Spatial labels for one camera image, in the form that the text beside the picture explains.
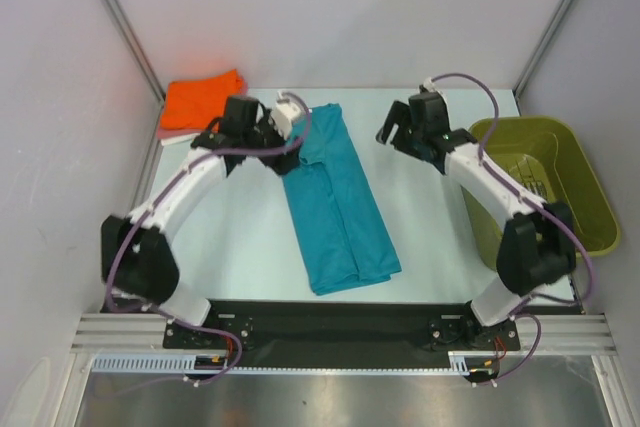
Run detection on olive green plastic basket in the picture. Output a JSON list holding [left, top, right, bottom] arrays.
[[486, 116, 620, 257]]

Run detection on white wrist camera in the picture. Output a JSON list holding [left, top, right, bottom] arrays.
[[419, 77, 445, 97], [270, 91, 308, 140]]

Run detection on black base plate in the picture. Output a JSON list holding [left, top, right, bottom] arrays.
[[99, 296, 586, 371]]

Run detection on aluminium corner post right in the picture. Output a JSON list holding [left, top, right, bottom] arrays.
[[512, 0, 578, 103]]

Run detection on aluminium corner post left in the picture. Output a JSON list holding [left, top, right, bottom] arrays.
[[72, 0, 167, 102]]

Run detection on aluminium rail profile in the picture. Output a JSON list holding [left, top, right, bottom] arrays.
[[71, 313, 617, 356]]

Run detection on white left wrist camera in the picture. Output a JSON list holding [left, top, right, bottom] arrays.
[[270, 91, 308, 140]]

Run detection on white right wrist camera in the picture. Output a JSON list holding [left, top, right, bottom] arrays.
[[419, 77, 445, 97]]

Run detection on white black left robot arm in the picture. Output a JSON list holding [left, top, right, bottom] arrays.
[[100, 91, 311, 347]]

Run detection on slotted grey cable duct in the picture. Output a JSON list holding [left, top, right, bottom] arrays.
[[91, 353, 496, 376]]

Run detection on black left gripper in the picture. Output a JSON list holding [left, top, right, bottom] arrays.
[[243, 110, 303, 177]]

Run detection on aluminium corner post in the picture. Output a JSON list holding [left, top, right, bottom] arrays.
[[72, 0, 167, 102], [512, 0, 578, 103]]

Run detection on folded pink t shirt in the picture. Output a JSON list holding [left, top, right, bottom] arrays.
[[156, 77, 250, 142]]

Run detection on folded white t shirt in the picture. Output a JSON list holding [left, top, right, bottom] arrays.
[[160, 133, 197, 147]]

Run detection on teal t shirt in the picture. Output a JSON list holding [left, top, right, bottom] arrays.
[[283, 104, 402, 296]]

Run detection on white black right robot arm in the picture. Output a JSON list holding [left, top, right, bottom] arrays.
[[376, 90, 577, 348]]

